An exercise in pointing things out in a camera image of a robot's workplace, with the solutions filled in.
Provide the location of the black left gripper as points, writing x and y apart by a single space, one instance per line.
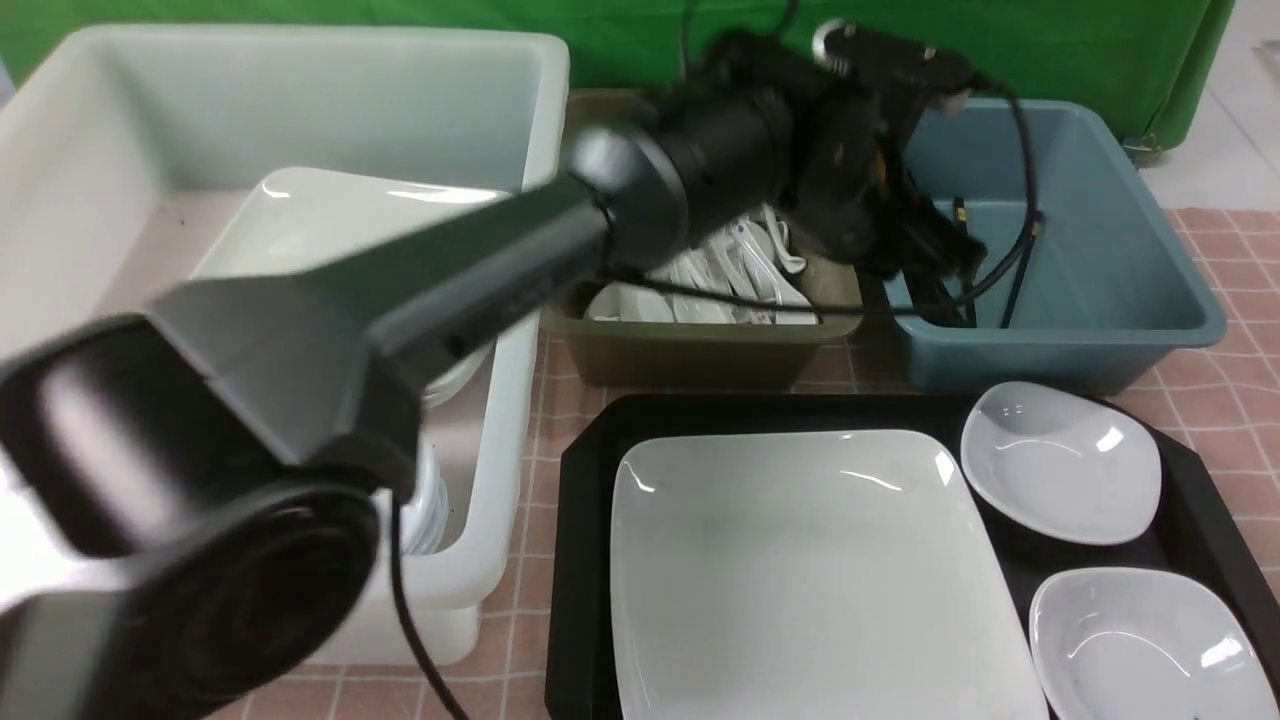
854 200

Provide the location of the white bowl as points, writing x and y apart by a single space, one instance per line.
1130 643
1062 465

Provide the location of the large white square plate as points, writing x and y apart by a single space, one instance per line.
823 575

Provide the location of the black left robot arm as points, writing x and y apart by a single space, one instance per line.
194 511

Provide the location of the pile of white spoons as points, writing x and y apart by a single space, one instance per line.
750 260

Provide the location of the black chopsticks in bin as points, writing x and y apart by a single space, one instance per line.
930 291

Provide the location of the olive green plastic bin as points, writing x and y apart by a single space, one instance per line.
656 356

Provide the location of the blue plastic bin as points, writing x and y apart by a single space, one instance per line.
1110 289

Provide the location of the green cloth backdrop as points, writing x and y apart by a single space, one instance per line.
1141 65

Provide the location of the pink checkered tablecloth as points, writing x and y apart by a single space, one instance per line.
1222 402

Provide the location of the stack of white square plates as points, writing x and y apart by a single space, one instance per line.
302 217

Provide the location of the black serving tray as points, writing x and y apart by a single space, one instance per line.
1193 533

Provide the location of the stack of white bowls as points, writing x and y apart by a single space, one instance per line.
427 514

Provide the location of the large white plastic bin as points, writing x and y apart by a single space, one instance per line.
128 152

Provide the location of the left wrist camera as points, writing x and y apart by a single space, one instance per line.
911 76

